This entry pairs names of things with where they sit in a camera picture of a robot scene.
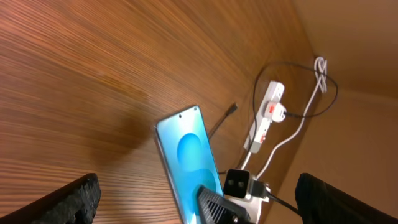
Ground black USB charging cable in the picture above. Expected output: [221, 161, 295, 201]
[207, 61, 339, 175]

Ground white USB charger plug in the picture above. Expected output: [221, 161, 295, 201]
[264, 101, 287, 123]

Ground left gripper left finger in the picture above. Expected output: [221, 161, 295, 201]
[1, 173, 101, 223]

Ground white power strip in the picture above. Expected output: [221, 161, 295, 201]
[244, 81, 285, 154]

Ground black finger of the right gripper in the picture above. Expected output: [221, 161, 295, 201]
[197, 185, 251, 224]

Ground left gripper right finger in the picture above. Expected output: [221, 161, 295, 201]
[295, 173, 397, 224]

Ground white power strip cord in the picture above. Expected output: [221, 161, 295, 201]
[239, 56, 328, 181]

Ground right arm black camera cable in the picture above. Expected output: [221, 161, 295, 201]
[251, 180, 301, 216]

